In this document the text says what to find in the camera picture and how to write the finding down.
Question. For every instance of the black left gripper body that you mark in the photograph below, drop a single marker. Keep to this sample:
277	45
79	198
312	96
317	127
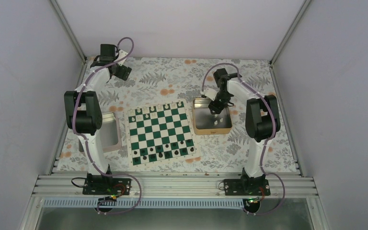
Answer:
120	74

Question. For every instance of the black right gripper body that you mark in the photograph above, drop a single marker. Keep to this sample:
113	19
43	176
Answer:
224	98

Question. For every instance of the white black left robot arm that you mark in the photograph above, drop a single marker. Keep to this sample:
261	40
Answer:
83	113

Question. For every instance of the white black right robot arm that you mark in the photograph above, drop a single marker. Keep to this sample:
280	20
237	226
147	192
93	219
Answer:
261	119

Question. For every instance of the green white chess board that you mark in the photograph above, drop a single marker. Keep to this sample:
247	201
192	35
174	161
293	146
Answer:
156	129

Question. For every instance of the gold rimmed metal tin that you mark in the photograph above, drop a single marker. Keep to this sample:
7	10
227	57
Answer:
203	120

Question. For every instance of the floral patterned table mat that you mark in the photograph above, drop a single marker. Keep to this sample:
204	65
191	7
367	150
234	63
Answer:
155	80

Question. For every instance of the pink rimmed metal tin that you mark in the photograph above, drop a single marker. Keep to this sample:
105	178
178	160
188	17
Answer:
110	133

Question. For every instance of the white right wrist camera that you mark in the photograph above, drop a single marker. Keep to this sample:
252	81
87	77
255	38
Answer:
209	93

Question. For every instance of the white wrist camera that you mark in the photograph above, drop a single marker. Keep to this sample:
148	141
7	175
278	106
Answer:
209	93
122	56

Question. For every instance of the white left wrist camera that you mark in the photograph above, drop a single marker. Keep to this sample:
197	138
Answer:
122	56

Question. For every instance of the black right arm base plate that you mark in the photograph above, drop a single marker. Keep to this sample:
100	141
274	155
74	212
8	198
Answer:
252	187

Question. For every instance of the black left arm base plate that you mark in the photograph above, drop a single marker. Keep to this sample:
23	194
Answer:
99	185

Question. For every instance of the aluminium frame rail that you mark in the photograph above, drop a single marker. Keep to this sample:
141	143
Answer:
176	185

